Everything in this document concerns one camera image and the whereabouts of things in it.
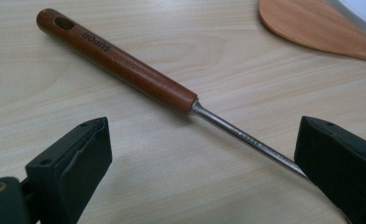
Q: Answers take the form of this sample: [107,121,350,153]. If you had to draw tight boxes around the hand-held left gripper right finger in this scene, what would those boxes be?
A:
[293,115,366,224]

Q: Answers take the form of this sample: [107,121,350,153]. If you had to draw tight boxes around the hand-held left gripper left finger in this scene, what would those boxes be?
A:
[21,117,113,224]

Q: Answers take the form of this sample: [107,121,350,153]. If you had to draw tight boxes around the wooden spatula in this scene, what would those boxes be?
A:
[259,0,366,67]

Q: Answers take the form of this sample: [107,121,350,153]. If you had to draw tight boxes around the ladle with brown wooden handle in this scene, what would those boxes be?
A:
[35,7,310,180]

